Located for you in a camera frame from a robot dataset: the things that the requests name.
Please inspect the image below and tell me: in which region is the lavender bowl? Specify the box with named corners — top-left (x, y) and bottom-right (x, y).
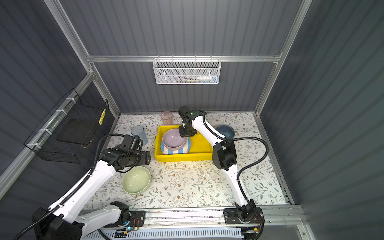
top-left (162, 129), bottom-right (187, 150)

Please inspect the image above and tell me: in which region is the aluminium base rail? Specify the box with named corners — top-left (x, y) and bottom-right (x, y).
top-left (84, 205), bottom-right (306, 240)

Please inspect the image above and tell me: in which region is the black wire basket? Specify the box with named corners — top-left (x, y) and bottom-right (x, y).
top-left (24, 91), bottom-right (109, 164)

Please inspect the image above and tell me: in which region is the light green bowl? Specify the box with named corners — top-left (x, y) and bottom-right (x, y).
top-left (122, 166), bottom-right (152, 195)

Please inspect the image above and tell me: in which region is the pink plastic cup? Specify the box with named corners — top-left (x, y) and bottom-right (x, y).
top-left (160, 111), bottom-right (174, 126)

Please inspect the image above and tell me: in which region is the black corrugated cable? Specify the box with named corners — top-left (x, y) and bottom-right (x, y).
top-left (11, 133), bottom-right (127, 240)
top-left (200, 110), bottom-right (269, 208)

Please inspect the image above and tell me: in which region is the left black corrugated cable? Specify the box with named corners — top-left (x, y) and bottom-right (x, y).
top-left (11, 133), bottom-right (127, 240)

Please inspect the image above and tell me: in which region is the dark blue bowl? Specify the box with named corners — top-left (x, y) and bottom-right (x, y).
top-left (215, 125), bottom-right (235, 139)

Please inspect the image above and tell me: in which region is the right black corrugated cable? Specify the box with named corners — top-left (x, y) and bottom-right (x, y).
top-left (200, 110), bottom-right (269, 208)

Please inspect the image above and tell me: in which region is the frosted blue plastic cup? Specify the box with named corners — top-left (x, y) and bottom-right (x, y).
top-left (131, 126), bottom-right (148, 146)

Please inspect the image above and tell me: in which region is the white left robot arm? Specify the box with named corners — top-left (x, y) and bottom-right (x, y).
top-left (32, 135), bottom-right (151, 240)

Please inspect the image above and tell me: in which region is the white tube in basket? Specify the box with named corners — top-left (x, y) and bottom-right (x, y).
top-left (196, 76), bottom-right (217, 83)

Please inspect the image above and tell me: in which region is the yellow plastic bin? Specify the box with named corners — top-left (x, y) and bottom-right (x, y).
top-left (154, 125), bottom-right (213, 162)

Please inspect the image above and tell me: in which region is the white wire mesh basket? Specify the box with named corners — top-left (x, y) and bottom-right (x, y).
top-left (153, 57), bottom-right (222, 85)

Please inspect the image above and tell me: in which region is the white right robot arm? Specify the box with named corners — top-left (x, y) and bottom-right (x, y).
top-left (178, 106), bottom-right (256, 223)

